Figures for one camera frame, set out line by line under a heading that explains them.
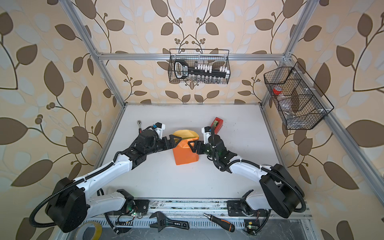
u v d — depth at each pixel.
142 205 0.76
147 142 0.63
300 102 0.74
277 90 0.88
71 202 0.41
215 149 0.64
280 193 0.42
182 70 0.85
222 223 0.68
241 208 0.64
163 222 0.71
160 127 0.75
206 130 0.76
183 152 0.78
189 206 0.76
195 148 0.74
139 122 1.08
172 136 0.72
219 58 0.91
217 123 1.01
